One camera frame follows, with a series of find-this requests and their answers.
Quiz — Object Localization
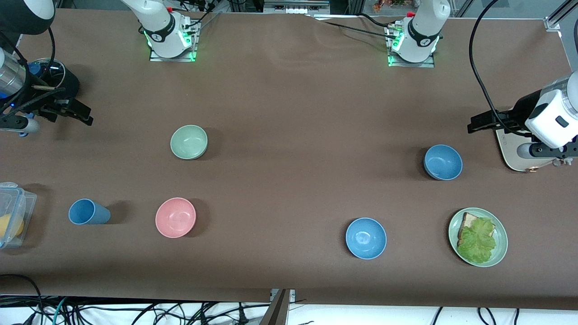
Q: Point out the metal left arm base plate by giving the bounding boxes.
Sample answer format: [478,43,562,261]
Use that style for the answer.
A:
[387,25,437,68]

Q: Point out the grey electronics box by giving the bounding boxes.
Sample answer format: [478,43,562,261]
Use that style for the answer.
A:
[263,0,331,15]

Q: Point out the brown table cover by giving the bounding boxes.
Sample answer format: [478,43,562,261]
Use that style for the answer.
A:
[0,8,578,311]

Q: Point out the green lettuce leaf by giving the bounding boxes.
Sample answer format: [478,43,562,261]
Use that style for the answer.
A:
[457,218,497,265]

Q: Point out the white bread slice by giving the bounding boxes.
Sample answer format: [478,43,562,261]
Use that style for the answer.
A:
[457,212,483,246]

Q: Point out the clear plastic food container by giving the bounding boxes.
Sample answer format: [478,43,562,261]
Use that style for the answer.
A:
[0,182,37,250]

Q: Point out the yellow fruit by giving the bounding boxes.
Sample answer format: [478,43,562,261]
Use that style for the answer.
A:
[0,214,24,240]

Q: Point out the blue bowl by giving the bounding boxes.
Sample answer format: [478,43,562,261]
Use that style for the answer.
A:
[345,218,387,260]
[424,144,463,181]

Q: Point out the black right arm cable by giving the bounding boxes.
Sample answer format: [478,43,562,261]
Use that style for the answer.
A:
[0,27,66,120]

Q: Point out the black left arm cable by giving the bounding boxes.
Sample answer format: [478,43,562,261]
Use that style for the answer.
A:
[468,0,534,137]

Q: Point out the pink bowl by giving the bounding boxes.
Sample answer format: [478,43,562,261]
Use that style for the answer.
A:
[155,197,197,238]

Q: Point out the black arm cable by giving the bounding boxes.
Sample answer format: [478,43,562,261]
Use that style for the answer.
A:
[468,0,534,137]
[0,27,66,120]

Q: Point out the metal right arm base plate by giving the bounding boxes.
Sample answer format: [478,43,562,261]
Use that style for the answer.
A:
[150,18,200,62]

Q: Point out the aluminium frame post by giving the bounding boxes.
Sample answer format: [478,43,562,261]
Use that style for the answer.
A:
[260,289,297,325]

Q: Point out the aluminium frame profile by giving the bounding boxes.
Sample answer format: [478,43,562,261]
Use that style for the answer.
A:
[544,0,578,31]

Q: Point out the blue plastic cup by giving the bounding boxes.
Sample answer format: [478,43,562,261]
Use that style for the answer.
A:
[68,199,111,225]

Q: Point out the green plate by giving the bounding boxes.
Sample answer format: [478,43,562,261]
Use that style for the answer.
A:
[448,207,508,268]

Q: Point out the green bowl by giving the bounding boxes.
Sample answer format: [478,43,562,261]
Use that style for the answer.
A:
[170,125,209,160]

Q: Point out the glass pot lid blue knob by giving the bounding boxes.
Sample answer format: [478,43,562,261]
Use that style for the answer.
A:
[27,58,66,91]

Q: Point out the black pot blue handle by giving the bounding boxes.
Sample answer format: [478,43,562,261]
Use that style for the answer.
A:
[19,58,80,137]

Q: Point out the teal cable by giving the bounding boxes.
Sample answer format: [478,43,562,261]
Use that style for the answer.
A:
[52,296,69,325]

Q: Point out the cream white toaster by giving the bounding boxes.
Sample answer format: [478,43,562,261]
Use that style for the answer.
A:
[496,129,572,173]

